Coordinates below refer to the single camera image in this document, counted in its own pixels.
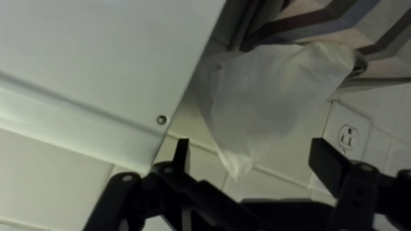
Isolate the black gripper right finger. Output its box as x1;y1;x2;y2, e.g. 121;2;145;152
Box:
307;137;411;231

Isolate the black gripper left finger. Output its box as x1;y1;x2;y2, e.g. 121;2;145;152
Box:
82;137;203;231

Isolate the white gas stove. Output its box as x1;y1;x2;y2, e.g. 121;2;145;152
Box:
0;0;229;173

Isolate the white wall outlet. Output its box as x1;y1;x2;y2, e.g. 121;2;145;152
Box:
324;101;373;156

